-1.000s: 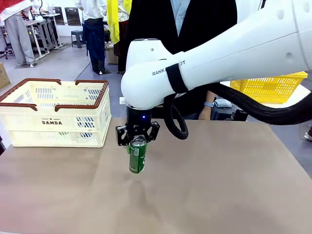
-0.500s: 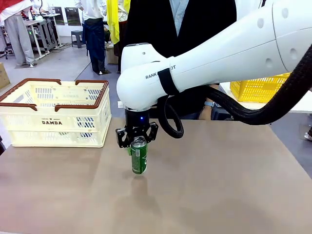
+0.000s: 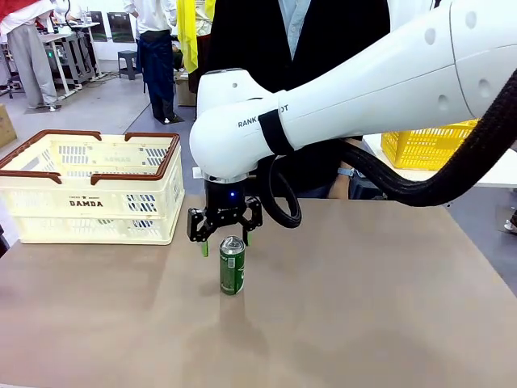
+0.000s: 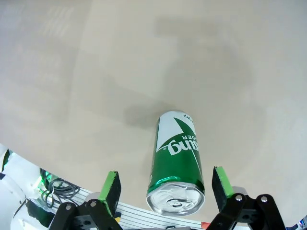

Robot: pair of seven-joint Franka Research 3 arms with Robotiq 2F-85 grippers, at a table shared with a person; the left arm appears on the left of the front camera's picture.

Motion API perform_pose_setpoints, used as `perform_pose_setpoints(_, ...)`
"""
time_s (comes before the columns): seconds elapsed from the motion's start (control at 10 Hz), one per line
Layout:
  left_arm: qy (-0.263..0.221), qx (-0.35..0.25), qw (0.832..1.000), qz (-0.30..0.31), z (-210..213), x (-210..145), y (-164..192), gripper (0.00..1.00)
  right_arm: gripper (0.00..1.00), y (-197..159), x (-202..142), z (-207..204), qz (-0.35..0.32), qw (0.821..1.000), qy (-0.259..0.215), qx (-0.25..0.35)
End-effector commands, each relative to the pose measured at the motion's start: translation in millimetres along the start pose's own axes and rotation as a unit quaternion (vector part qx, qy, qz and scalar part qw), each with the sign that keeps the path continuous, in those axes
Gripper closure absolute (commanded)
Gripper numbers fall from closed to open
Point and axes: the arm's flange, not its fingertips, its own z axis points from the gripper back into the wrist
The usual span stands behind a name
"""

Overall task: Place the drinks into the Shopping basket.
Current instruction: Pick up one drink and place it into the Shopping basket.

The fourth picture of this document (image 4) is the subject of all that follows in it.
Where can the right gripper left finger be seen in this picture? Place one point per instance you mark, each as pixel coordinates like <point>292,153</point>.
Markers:
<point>112,191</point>

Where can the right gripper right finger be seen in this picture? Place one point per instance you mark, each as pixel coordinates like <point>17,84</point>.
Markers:
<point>219,187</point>

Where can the green white soda can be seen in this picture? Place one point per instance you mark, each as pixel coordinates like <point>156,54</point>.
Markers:
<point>175,163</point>

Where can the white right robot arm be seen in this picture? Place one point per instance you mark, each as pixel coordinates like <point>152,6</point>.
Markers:
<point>9,187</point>

